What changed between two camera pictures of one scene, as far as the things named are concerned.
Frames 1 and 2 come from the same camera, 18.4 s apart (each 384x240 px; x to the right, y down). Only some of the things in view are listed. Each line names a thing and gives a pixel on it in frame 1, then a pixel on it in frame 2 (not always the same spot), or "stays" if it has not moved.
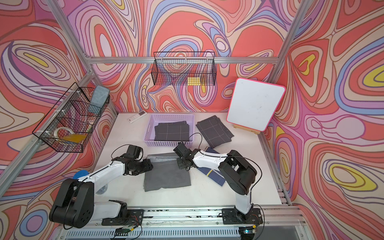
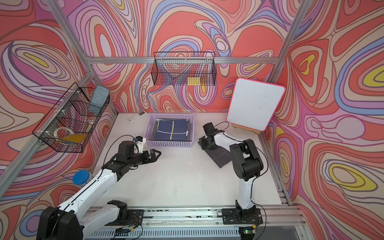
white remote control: (137, 116) stays
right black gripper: (181, 165) -> (204, 147)
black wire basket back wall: (195, 68) stays
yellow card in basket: (75, 138) stays
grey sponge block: (100, 96) stays
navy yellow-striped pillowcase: (214, 175) -> (172, 129)
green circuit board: (120, 231) stays
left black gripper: (147, 166) -> (146, 160)
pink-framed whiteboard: (254, 104) stays
